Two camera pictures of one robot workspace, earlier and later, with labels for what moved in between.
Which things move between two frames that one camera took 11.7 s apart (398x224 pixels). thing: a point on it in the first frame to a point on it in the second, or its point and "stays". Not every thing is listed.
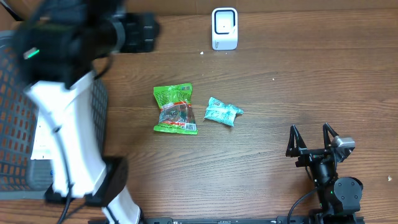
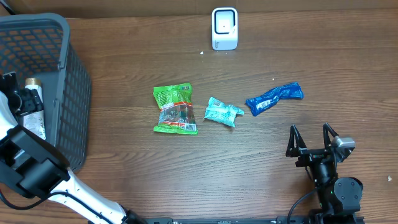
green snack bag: x=176 y=114 stays
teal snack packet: x=219 y=111 stays
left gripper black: x=143 y=35 to x=29 y=101
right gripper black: x=308 y=155 stays
